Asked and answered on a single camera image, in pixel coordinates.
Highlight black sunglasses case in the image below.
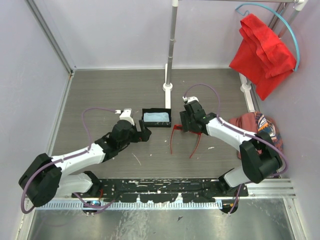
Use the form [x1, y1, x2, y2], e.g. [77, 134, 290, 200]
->
[142, 108, 172, 128]

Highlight red sunglasses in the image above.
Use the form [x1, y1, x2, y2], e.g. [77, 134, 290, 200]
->
[169, 123, 203, 159]

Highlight light blue cleaning cloth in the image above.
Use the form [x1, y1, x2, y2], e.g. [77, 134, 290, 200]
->
[143, 112, 170, 123]

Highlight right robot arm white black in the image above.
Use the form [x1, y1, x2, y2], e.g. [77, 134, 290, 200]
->
[179, 96, 283, 197]

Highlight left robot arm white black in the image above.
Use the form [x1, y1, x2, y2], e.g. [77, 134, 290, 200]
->
[18, 120, 152, 207]

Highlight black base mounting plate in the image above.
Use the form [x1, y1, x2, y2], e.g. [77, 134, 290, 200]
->
[41, 169, 248, 204]

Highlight faded red printed t-shirt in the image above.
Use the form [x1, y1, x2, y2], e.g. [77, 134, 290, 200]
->
[228, 111, 284, 152]

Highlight white rack foot right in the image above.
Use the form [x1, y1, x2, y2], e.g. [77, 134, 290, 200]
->
[239, 73, 256, 112]

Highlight red cloth on hanger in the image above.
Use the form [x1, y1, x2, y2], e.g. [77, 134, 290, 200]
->
[229, 13, 297, 101]

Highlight teal clothes hanger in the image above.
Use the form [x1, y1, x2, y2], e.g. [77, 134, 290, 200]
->
[235, 3, 301, 72]

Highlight silver garment rack pole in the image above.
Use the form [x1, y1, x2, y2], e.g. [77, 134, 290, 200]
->
[167, 0, 308, 83]

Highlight silver right rack pole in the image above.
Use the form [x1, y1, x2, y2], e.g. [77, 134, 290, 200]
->
[268, 2, 301, 39]

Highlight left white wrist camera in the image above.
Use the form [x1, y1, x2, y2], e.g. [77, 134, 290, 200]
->
[115, 108, 135, 126]

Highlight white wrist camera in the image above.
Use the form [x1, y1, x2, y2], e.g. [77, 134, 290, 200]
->
[182, 96, 199, 104]
[115, 108, 135, 126]

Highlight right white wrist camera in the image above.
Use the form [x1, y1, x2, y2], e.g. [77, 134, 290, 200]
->
[182, 96, 199, 104]

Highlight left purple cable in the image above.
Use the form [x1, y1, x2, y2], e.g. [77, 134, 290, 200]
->
[20, 107, 120, 216]

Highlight purple cable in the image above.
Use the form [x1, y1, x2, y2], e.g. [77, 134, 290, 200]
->
[183, 83, 289, 215]
[20, 107, 120, 216]

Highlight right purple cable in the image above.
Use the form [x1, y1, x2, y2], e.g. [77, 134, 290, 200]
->
[183, 83, 289, 215]

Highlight aluminium frame rail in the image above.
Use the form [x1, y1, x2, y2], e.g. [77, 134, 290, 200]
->
[25, 0, 74, 75]

